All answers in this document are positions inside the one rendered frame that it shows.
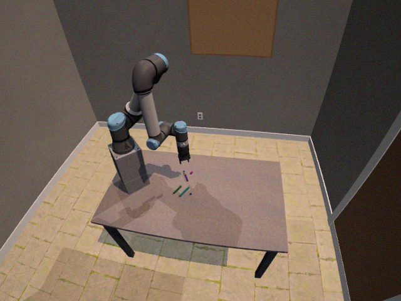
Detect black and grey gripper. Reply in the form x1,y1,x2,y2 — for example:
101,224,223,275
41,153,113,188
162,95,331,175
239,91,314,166
176,139,190,164

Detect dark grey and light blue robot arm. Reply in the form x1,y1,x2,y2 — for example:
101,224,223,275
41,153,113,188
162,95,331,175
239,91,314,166
107,53,188,154

